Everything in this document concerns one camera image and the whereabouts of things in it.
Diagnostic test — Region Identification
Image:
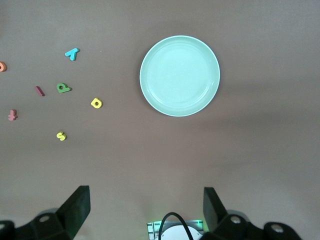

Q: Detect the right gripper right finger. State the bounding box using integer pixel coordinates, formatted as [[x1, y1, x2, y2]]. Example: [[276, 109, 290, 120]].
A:
[[199, 186, 305, 240]]

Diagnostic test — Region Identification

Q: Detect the teal letter y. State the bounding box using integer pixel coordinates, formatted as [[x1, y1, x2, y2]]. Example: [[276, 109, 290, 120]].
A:
[[64, 47, 80, 62]]

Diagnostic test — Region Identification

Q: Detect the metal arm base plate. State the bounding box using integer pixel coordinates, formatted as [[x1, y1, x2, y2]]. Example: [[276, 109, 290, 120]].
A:
[[146, 219, 205, 240]]

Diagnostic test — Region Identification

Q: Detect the green letter p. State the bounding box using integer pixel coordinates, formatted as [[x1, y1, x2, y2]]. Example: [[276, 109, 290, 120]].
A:
[[56, 82, 72, 94]]

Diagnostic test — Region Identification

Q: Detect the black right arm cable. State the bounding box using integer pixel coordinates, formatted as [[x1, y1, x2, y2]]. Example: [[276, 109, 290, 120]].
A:
[[159, 211, 195, 240]]

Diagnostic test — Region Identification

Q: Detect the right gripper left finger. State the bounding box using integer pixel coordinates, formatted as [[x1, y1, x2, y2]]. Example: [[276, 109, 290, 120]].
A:
[[0, 185, 91, 240]]

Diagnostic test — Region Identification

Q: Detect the green plate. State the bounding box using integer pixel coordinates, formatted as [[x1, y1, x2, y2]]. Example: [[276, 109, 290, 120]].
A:
[[139, 35, 221, 118]]

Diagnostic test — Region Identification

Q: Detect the brown table cover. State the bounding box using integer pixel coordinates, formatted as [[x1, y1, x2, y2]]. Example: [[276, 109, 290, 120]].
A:
[[0, 0, 320, 240]]

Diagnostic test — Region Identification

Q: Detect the yellow letter a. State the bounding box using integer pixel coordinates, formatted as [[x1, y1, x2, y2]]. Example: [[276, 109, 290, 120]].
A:
[[90, 97, 103, 110]]

